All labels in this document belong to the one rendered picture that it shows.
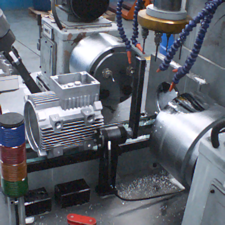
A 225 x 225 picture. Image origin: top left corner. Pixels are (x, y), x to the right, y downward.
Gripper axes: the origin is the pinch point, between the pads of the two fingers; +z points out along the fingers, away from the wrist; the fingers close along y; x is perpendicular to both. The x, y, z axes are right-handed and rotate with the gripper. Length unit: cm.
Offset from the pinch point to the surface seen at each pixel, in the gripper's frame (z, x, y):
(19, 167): -7.1, 13.7, -38.9
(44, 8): 166, -100, 487
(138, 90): 8.9, -23.2, -21.0
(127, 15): 238, -205, 445
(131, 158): 36.9, -13.3, -13.2
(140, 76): 5.3, -25.5, -21.0
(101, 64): 17.0, -25.8, 14.7
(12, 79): 2.9, 3.8, 18.0
